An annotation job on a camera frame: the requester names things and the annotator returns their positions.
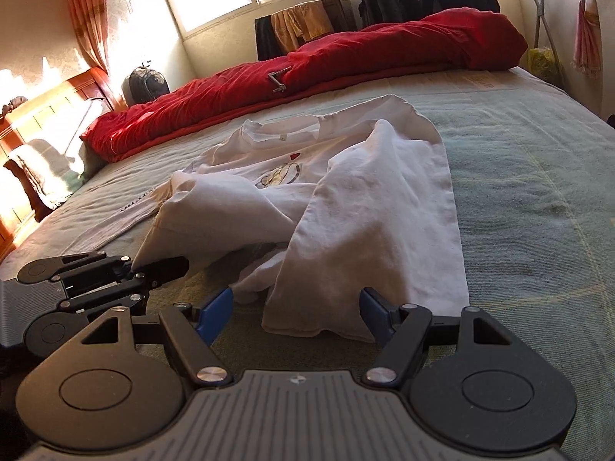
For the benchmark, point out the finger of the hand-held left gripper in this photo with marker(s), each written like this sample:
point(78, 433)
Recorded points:
point(96, 264)
point(105, 295)

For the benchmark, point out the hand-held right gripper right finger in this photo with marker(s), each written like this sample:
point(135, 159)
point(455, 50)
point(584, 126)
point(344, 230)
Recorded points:
point(374, 314)

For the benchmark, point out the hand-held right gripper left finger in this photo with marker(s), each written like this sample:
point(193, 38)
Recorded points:
point(216, 314)

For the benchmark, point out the white printed t-shirt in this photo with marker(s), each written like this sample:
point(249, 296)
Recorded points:
point(374, 211)

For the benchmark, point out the pillow with pale towel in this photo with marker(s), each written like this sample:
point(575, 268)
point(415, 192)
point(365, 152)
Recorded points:
point(43, 168)

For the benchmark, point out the wooden headboard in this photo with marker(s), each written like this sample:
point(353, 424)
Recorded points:
point(43, 110)

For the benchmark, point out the dark backpack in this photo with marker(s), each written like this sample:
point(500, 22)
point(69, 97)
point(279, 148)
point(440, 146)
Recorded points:
point(144, 84)

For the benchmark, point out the bed with green plaid blanket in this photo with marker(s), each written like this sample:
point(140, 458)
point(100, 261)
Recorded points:
point(528, 201)

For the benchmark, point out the orange striped curtain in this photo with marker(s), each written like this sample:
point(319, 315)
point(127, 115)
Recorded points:
point(86, 14)

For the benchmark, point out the red quilt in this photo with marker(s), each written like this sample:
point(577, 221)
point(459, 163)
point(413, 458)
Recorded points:
point(336, 57)

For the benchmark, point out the black draped garment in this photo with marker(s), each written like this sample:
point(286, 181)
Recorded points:
point(266, 38)

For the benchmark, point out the orange garment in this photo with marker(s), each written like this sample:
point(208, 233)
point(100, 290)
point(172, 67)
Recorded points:
point(302, 21)

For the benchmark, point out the yellow bag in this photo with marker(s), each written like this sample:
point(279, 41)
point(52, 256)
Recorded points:
point(544, 63)

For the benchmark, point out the pink tied curtain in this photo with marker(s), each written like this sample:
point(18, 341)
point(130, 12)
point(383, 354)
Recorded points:
point(587, 33)

